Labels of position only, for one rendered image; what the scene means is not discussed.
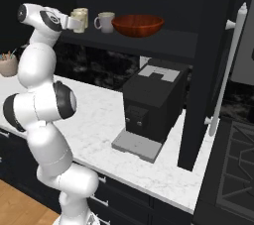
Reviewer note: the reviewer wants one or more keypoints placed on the black coffee machine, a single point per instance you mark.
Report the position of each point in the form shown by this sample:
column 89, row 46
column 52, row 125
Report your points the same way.
column 155, row 103

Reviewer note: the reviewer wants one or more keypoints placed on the dark cabinet door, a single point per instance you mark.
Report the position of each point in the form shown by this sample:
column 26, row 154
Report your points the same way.
column 205, row 70

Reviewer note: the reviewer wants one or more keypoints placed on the dark base drawer run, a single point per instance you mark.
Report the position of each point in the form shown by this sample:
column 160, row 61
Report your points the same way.
column 132, row 205

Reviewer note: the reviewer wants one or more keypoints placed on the beige utensil pot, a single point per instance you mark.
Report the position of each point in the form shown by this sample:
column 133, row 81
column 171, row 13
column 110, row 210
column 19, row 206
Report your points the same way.
column 7, row 66

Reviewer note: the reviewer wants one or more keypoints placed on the black stove with hob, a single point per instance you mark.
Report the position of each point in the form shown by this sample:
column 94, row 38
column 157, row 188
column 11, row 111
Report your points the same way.
column 231, row 176

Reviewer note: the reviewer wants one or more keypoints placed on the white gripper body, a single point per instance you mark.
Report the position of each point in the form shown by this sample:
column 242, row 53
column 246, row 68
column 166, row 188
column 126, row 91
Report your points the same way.
column 74, row 22

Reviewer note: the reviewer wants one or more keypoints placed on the brown wooden bowl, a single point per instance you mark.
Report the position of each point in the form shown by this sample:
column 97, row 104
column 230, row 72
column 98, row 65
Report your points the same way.
column 137, row 25

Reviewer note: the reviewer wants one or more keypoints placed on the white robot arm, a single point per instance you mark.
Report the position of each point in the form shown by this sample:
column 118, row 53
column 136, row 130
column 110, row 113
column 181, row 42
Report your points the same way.
column 39, row 103

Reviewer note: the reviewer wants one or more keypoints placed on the white mug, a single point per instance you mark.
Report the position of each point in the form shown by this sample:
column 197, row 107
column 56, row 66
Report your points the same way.
column 106, row 22

